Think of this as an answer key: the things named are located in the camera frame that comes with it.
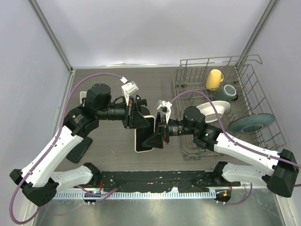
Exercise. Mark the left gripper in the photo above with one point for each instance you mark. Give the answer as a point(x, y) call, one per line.
point(133, 118)

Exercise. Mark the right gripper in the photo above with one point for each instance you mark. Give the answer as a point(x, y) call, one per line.
point(162, 127)

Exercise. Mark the black round-base phone stand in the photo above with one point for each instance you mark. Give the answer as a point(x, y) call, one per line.
point(142, 105)

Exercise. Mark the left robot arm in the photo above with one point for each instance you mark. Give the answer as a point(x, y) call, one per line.
point(39, 181)

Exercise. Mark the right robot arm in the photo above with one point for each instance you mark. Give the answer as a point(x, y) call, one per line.
point(278, 171)

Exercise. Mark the silver folding phone stand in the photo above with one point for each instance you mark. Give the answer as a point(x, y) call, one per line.
point(82, 95)

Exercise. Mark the black phone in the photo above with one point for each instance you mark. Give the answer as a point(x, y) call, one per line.
point(79, 150)

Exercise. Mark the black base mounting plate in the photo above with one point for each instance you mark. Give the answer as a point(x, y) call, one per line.
point(187, 181)

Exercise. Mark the white bowl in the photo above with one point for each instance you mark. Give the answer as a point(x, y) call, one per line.
point(207, 110)

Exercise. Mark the yellow mug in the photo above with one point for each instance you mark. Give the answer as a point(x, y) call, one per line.
point(214, 79)

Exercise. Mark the dark green mug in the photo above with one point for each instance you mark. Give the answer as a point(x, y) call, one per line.
point(226, 93)

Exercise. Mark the blue-green plate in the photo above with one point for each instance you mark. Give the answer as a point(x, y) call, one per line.
point(252, 123)

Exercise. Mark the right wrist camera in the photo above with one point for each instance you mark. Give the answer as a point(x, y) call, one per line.
point(164, 109)

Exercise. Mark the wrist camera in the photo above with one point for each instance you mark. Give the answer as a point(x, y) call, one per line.
point(128, 89)
point(164, 109)

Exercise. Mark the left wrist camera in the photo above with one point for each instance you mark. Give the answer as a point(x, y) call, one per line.
point(128, 89)

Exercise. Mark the white slotted cable duct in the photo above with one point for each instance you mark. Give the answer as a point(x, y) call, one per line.
point(174, 194)

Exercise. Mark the metal wire dish rack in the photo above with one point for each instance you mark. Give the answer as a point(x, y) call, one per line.
point(251, 99)

